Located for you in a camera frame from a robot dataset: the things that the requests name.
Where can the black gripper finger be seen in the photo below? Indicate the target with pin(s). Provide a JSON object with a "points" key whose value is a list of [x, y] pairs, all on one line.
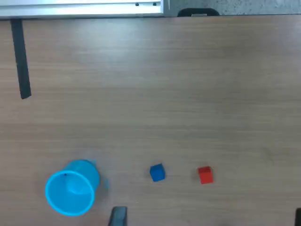
{"points": [[118, 217], [298, 219]]}

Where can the blue plastic cup bin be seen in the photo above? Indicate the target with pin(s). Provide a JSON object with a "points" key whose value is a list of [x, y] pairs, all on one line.
{"points": [[70, 193]]}

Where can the blue cube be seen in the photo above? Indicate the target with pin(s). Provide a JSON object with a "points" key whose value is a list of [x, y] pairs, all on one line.
{"points": [[157, 173]]}

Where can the black rounded object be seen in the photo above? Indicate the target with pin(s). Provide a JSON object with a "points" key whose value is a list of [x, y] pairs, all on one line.
{"points": [[197, 12]]}

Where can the red cube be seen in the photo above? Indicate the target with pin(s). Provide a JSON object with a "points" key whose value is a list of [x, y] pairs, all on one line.
{"points": [[205, 176]]}

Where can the black tape strip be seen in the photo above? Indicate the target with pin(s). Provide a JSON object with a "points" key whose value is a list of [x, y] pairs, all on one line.
{"points": [[21, 66]]}

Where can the aluminium robot base platform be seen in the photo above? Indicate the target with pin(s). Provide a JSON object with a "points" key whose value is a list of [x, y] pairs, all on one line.
{"points": [[70, 9]]}

